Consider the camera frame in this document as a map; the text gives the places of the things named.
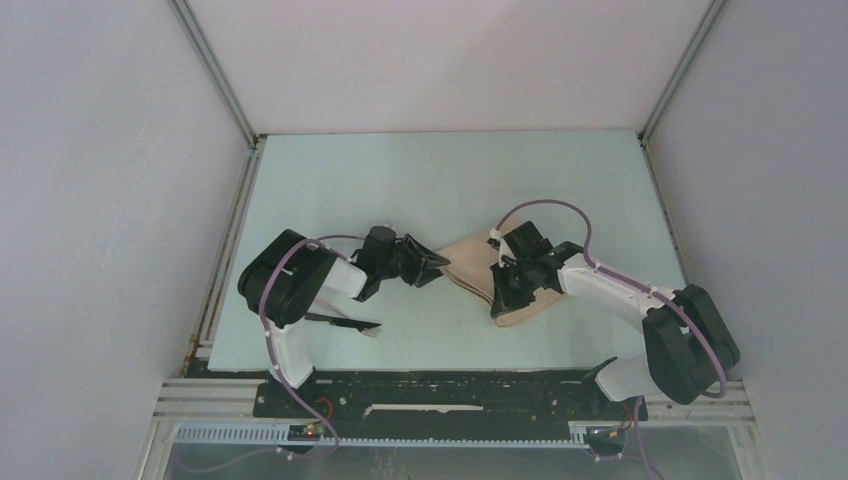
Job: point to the black knife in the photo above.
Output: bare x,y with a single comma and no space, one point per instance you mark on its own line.
343,322

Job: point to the aluminium frame rail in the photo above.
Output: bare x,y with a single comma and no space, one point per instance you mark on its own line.
233,400

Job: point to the beige cloth napkin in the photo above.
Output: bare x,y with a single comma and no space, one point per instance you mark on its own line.
469,265

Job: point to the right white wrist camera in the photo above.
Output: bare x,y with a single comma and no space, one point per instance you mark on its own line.
496,242

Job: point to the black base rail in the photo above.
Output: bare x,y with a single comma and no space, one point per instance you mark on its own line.
459,406

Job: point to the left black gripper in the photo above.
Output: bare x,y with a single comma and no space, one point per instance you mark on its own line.
429,259

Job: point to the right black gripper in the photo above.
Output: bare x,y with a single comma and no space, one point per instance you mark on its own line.
505,300

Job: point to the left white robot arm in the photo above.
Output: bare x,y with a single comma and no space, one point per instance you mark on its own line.
282,283

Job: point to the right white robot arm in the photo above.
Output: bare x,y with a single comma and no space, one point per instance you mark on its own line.
687,345

